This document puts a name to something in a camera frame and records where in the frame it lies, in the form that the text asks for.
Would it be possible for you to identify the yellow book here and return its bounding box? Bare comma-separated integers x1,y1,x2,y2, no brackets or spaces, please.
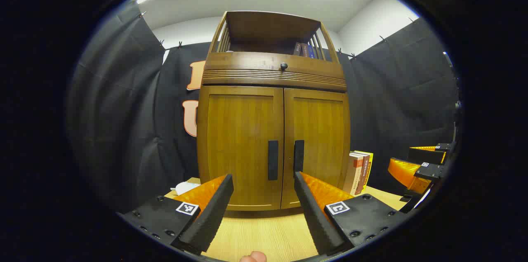
354,150,374,188

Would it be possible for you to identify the white and red book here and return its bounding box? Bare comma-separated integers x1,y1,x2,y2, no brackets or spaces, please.
343,153,370,196

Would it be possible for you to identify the wooden drawer with black knob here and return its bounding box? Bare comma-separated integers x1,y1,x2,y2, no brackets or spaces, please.
202,52,347,91

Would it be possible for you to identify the wooden cabinet door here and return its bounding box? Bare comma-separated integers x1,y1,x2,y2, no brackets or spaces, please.
197,86,284,212
281,88,351,210

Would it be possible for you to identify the wooden double-door shoe cabinet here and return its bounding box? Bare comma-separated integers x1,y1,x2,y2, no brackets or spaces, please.
196,10,351,212

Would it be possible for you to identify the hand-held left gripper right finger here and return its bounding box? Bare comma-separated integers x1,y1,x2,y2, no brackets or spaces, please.
293,171,409,256

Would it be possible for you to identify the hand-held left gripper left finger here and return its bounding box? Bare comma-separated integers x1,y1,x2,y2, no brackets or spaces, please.
117,173,234,255

